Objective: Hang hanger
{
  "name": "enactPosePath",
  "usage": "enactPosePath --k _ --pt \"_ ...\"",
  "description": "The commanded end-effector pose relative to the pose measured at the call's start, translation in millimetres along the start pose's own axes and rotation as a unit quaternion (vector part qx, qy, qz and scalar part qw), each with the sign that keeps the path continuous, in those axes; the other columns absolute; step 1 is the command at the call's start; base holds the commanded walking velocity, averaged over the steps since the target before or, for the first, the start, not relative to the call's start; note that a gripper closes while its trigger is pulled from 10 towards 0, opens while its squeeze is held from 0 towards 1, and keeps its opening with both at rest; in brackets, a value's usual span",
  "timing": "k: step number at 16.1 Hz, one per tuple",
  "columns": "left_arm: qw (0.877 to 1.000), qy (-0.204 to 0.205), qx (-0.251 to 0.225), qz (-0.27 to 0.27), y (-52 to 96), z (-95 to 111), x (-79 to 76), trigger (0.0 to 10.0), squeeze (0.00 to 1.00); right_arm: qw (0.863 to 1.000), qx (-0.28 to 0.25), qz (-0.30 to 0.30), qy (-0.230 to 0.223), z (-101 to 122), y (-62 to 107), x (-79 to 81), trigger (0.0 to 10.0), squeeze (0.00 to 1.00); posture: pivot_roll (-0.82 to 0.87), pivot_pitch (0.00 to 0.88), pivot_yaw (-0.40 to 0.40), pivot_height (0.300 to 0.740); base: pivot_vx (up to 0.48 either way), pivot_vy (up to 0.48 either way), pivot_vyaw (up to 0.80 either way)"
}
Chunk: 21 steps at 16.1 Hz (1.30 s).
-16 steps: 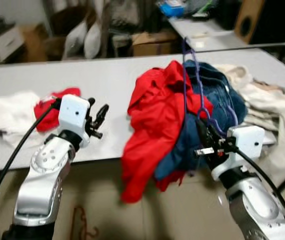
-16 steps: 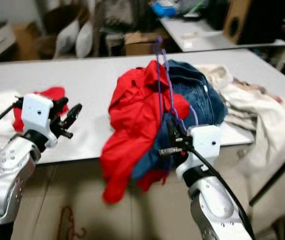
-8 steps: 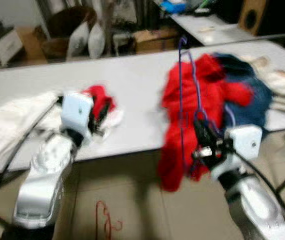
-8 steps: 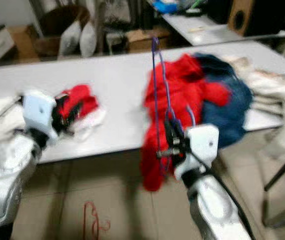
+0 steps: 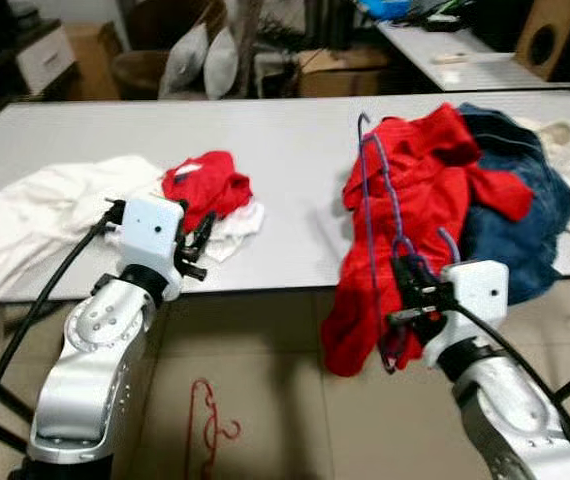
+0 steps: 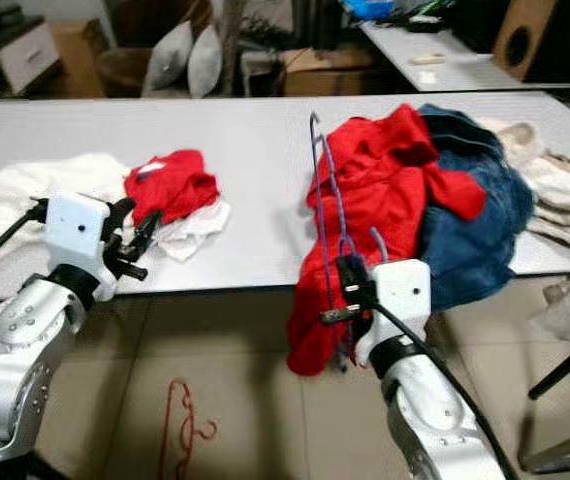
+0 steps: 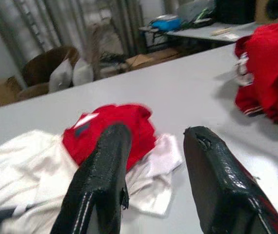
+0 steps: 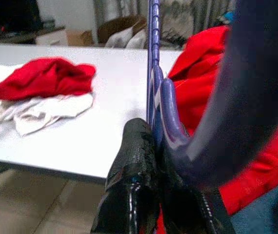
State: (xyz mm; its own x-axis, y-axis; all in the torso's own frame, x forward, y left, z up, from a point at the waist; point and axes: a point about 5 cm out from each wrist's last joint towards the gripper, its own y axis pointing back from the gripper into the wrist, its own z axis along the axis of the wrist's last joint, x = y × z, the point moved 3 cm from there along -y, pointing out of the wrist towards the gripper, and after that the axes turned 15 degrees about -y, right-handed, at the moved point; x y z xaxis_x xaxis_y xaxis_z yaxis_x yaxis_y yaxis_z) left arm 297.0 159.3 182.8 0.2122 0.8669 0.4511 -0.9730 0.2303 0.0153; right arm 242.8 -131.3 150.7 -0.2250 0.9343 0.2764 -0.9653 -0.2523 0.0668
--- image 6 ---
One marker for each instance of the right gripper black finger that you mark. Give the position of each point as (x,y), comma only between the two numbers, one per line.
(348,282)
(360,280)

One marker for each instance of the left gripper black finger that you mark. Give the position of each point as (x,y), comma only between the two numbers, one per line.
(123,215)
(150,230)

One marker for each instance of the small red patched garment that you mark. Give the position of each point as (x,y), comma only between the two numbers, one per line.
(170,185)

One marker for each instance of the red hoodie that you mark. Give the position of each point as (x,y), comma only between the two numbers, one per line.
(375,190)

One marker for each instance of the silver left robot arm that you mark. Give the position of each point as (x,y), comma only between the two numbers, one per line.
(15,360)

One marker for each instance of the small white garment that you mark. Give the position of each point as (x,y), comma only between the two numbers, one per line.
(200,235)

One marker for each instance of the large white garment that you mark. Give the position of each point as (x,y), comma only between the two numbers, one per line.
(15,200)

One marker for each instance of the blue denim jeans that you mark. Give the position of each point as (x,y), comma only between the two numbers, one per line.
(465,240)

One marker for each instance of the brown round basket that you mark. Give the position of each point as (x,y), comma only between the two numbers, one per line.
(123,72)

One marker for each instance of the grey pillow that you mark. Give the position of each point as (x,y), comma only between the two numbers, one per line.
(168,60)
(205,62)

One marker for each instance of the white drawer cabinet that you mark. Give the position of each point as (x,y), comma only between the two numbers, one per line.
(28,58)

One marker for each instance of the printed cardboard box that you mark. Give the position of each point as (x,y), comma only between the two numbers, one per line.
(330,72)

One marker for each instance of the white remote control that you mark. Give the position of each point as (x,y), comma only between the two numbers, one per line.
(432,58)

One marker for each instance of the white desk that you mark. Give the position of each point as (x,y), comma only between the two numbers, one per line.
(495,70)

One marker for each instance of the blue plastic tub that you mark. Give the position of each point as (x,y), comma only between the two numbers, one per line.
(370,8)

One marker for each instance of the wooden speaker box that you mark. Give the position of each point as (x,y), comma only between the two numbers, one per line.
(525,40)

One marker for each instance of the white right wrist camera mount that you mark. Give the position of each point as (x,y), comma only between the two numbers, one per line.
(400,290)

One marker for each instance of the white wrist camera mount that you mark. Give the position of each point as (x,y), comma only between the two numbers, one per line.
(75,235)
(400,290)

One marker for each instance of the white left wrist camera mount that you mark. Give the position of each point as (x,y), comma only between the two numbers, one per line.
(75,235)

